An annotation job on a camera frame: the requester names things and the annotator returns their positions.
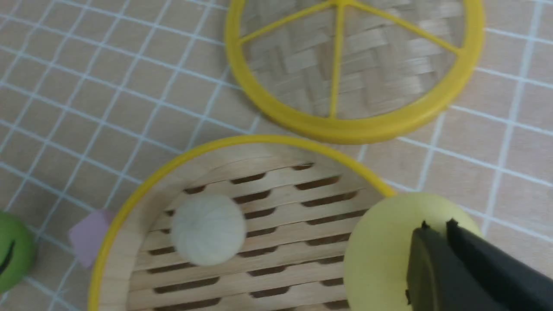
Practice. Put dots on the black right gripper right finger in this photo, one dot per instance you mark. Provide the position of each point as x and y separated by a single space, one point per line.
508 281

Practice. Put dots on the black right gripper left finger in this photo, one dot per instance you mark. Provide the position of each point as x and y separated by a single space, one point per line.
437 280

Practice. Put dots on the yellow bun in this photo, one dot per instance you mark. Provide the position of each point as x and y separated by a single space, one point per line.
377 255

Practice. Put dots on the white bun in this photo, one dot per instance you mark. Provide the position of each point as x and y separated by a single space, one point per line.
207 229

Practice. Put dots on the bamboo steamer tray yellow rim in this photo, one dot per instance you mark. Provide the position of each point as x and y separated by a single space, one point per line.
301 201

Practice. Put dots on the woven bamboo steamer lid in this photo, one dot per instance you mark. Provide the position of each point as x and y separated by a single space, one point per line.
353 71

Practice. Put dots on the pink foam cube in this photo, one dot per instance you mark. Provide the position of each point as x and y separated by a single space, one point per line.
86 237

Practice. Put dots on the checkered orange tablecloth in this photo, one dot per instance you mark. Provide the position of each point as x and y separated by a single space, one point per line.
96 95

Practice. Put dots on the green toy watermelon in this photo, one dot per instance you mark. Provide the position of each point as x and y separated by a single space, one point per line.
17 251

